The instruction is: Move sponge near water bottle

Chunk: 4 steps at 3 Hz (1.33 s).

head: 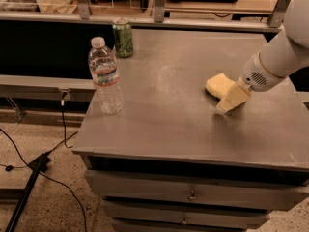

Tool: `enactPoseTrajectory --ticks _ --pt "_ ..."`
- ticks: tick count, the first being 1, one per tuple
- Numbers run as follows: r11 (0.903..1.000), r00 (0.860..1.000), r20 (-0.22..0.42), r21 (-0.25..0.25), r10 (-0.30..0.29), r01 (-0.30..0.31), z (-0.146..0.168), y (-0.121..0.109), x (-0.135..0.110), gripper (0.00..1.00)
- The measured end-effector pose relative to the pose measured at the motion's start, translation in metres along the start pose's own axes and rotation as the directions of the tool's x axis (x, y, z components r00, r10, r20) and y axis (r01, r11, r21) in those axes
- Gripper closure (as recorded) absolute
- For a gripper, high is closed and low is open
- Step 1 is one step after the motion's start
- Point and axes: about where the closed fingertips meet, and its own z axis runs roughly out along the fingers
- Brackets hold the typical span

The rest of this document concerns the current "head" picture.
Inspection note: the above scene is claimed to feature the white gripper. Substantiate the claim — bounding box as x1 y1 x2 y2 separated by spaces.
216 52 284 113

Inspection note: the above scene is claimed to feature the yellow sponge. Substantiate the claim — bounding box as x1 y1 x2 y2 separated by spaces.
206 72 235 99

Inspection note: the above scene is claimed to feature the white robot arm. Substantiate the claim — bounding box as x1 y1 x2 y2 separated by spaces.
216 0 309 113

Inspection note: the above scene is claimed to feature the clear plastic water bottle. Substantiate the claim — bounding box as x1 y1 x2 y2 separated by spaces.
88 37 123 115

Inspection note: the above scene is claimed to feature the grey drawer cabinet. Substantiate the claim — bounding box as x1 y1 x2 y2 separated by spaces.
73 30 308 232

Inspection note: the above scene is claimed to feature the green soda can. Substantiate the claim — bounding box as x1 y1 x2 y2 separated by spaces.
112 17 133 58

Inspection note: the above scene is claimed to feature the black metal floor bar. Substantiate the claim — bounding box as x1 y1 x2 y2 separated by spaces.
5 154 50 232

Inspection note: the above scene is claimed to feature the grey metal back rail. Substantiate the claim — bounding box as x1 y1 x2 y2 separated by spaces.
0 11 283 33

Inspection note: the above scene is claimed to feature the top drawer with handle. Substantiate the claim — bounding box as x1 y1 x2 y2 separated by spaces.
85 170 308 210

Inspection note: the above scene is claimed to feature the drawer with handle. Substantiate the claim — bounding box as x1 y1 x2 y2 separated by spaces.
102 200 269 230
85 170 308 210

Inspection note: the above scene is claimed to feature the grey metal side rail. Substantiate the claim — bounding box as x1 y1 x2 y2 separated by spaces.
0 74 95 102

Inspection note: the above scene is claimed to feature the black floor cable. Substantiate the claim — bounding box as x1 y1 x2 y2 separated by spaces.
0 90 88 232

